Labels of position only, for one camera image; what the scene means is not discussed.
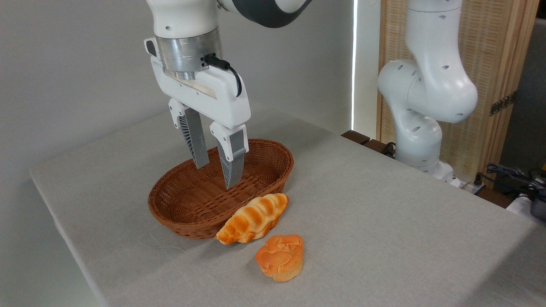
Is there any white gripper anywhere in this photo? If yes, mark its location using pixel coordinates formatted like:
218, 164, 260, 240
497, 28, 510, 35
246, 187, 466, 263
150, 57, 252, 190

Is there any brown wicker basket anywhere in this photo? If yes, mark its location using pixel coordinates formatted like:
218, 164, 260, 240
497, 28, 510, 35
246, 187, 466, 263
148, 139, 294, 240

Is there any long croissant bread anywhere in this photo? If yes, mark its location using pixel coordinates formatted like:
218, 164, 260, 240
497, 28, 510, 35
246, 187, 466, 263
215, 193, 289, 246

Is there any round orange bread bun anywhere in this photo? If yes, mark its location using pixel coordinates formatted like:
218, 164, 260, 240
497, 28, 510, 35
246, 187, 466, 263
255, 234, 305, 283

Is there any grey tablecloth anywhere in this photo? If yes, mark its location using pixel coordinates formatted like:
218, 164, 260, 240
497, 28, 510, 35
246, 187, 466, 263
29, 109, 546, 307

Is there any white power strip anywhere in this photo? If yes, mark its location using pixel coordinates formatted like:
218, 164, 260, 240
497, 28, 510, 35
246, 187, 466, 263
451, 177, 487, 195

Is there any black metal screen hinge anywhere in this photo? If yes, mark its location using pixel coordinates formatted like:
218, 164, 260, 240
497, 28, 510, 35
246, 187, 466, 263
489, 90, 518, 117

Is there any wooden folding screen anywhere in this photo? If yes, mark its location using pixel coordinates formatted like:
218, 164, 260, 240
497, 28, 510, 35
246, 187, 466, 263
376, 0, 540, 189

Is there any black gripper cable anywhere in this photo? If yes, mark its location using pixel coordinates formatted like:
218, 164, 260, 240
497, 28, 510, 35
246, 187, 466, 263
203, 53, 243, 98

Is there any black cable bundle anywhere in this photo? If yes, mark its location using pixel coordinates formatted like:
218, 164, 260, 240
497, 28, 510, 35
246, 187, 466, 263
485, 163, 546, 202

